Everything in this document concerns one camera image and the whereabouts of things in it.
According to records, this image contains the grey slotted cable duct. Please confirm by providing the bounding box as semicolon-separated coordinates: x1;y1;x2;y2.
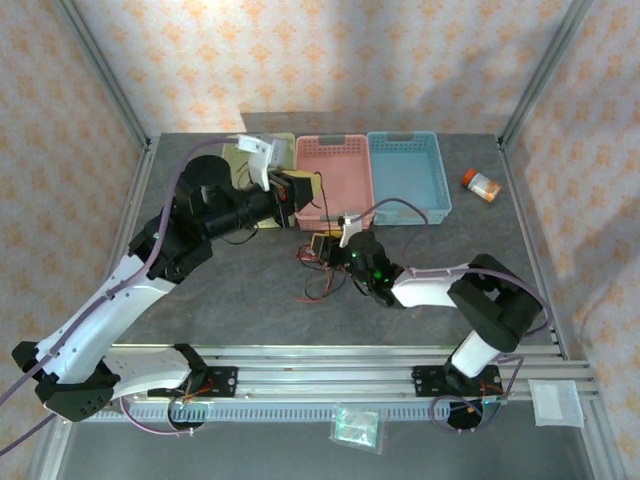
82;402;504;422

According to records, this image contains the green perforated plastic basket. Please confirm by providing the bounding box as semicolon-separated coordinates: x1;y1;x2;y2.
221;131;296;232

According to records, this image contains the orange-lidded clear jar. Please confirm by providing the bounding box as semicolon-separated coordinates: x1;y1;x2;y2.
459;168;503;203

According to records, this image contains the red cable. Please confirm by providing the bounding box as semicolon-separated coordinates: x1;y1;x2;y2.
294;243;354;303

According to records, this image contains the white plastic pouch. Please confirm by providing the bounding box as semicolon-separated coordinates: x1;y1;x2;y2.
528;378;586;429

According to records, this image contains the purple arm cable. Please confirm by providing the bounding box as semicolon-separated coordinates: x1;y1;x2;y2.
0;138;246;459
344;198;555;435

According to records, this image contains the blue perforated plastic basket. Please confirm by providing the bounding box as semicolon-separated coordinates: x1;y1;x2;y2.
366;130;454;226

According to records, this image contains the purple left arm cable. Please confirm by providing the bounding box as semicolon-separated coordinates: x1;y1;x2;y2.
0;138;246;459

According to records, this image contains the clear bag with green contents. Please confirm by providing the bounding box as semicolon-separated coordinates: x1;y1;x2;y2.
328;403;387;455

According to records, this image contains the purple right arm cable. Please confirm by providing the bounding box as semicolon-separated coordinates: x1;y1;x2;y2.
344;198;555;435

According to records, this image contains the aluminium corner post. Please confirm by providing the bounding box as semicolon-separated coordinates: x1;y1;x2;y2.
497;0;596;151
53;0;154;151

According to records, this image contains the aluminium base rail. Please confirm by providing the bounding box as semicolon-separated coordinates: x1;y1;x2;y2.
64;343;600;404

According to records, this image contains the pink perforated plastic basket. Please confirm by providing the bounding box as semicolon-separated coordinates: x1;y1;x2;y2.
294;133;376;232

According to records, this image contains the aluminium side rail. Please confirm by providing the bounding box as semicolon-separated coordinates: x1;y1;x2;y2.
27;142;159;480
497;139;629;480

